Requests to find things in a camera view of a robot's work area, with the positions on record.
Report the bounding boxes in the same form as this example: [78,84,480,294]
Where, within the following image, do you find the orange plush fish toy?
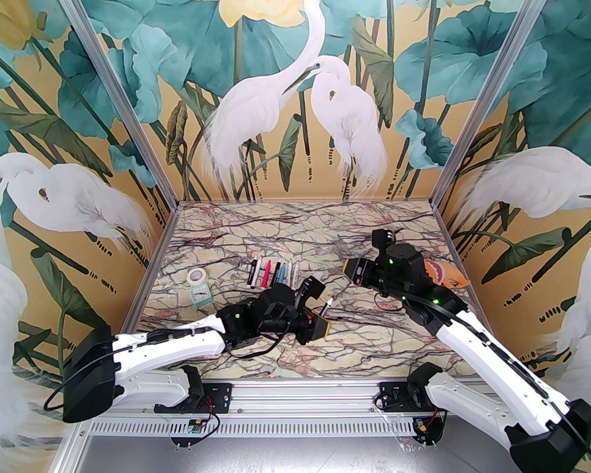
[424,258,472,288]

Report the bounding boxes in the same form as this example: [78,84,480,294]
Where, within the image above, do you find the perforated metal strip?
[81,421,427,437]

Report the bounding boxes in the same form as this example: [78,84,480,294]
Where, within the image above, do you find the grey metal panel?
[76,437,537,473]

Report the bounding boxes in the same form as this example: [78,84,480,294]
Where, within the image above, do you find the yellow power connector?
[413,414,448,446]

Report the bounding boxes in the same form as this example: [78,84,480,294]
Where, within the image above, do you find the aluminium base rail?
[94,381,540,415]

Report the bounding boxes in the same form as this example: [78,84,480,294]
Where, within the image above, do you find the aluminium frame post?
[431,0,564,206]
[44,0,180,205]

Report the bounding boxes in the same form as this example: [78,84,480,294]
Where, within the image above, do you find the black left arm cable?
[44,343,119,412]

